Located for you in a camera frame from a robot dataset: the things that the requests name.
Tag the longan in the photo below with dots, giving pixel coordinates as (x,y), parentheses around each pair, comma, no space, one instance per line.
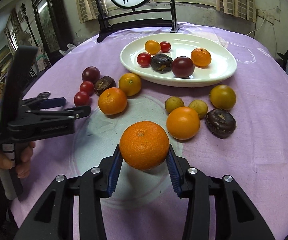
(174,104)
(199,107)

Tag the standing fan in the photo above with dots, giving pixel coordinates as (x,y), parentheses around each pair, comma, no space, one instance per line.
(23,38)

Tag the dark red plum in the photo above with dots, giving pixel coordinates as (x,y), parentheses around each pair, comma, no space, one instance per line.
(182,66)
(91,74)

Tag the white plastic bag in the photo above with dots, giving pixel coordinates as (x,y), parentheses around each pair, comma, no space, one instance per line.
(70,47)

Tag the person's left hand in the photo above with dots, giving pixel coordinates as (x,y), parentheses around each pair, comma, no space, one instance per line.
(23,162)

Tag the greenish yellow orange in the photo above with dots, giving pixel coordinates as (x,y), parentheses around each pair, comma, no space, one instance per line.
(222,97)

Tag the small orange tomato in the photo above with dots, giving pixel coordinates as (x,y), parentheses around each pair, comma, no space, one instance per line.
(152,47)

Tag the smooth orange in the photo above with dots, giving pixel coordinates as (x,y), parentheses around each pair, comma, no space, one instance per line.
(183,123)

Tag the dark wooden cabinet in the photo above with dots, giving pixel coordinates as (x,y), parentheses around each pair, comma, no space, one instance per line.
(66,17)

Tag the white oval plate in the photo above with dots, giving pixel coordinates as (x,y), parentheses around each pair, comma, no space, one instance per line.
(214,75)

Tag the round painted screen black stand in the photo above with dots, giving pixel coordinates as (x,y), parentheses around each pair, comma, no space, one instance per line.
(124,21)

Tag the yellow-orange citrus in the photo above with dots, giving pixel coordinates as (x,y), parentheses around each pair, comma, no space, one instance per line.
(129,84)

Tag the dark wrinkled passion fruit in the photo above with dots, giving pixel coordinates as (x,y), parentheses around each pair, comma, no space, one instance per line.
(104,85)
(161,63)
(220,125)

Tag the wall socket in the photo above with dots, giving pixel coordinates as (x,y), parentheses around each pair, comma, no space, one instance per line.
(265,16)

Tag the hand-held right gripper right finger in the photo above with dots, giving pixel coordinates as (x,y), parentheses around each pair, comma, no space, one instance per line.
(174,175)

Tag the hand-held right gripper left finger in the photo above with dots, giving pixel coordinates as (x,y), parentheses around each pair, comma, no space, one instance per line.
(115,172)

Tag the small tangerine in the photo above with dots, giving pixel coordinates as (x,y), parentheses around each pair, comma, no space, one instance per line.
(200,57)

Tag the large tangerine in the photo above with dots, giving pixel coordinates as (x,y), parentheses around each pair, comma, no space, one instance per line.
(144,145)

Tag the red cherry tomato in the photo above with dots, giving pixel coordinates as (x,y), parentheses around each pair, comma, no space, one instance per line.
(165,46)
(81,98)
(87,87)
(144,59)

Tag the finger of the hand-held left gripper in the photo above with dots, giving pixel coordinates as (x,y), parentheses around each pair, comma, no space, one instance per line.
(59,113)
(55,102)

